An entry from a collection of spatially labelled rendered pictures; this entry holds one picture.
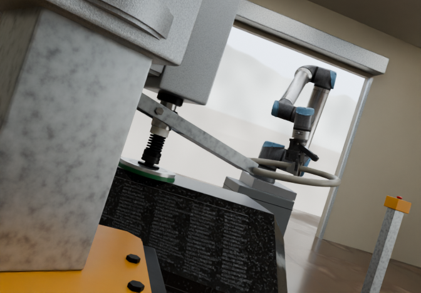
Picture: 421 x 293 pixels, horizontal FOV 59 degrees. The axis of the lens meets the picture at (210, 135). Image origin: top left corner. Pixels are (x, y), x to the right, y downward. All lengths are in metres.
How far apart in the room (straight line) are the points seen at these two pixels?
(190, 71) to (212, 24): 0.18
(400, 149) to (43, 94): 7.65
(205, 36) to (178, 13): 0.72
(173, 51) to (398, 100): 7.42
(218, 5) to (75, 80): 0.88
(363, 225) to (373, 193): 0.62
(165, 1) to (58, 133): 0.26
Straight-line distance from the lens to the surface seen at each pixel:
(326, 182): 1.60
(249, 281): 1.27
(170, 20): 0.61
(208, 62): 1.35
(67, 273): 0.67
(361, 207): 7.67
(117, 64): 0.61
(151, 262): 0.92
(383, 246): 2.96
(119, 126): 0.62
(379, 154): 7.73
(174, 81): 1.29
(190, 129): 1.38
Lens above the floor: 1.05
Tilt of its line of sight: 1 degrees up
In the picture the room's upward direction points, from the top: 18 degrees clockwise
